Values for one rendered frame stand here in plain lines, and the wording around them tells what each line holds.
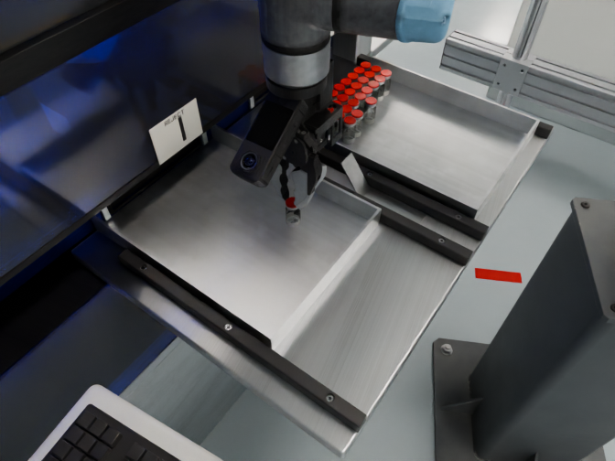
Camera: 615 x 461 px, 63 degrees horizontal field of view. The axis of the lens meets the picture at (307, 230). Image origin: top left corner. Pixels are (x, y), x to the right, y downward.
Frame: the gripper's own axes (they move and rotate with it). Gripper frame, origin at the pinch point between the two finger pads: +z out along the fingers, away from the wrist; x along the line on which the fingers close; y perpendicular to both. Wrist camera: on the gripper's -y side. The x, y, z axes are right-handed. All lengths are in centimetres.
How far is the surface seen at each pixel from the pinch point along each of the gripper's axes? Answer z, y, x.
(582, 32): 51, 180, -9
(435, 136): 5.2, 31.3, -8.4
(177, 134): -8.3, -5.3, 15.2
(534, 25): 26, 122, -1
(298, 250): 5.1, -3.3, -3.9
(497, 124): 5.2, 40.9, -16.0
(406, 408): 93, 22, -23
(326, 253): 5.2, -1.5, -7.5
